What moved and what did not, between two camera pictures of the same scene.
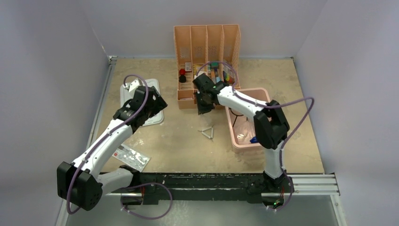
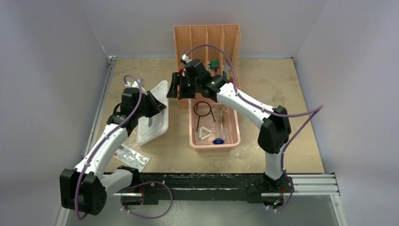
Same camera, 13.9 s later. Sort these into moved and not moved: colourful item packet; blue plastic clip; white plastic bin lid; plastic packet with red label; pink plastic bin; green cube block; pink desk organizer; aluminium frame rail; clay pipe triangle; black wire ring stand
Moved: white plastic bin lid; clay pipe triangle; black wire ring stand; blue plastic clip; pink plastic bin
Not moved: aluminium frame rail; green cube block; plastic packet with red label; colourful item packet; pink desk organizer
